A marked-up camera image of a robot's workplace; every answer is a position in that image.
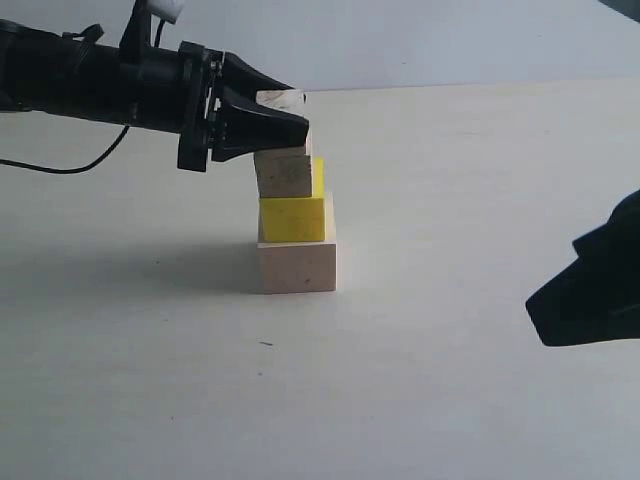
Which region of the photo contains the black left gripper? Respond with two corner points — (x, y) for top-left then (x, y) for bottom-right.
(119, 42), (309, 172)

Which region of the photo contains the small white wooden cube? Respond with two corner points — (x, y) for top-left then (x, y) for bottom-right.
(254, 89), (312, 158)

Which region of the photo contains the medium wooden cube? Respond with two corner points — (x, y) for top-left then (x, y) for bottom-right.
(253, 146), (313, 198)

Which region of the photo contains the yellow cube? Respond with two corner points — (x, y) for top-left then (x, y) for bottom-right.
(259, 156), (326, 243)

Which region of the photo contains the large wooden cube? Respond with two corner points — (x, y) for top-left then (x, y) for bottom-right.
(256, 189), (338, 295)

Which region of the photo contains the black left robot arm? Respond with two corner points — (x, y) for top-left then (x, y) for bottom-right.
(1, 19), (309, 172)

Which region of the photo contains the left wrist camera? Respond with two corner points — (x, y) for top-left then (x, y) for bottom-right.
(119, 0), (185, 61)

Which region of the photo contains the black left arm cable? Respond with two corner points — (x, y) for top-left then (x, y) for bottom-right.
(0, 124), (131, 175)

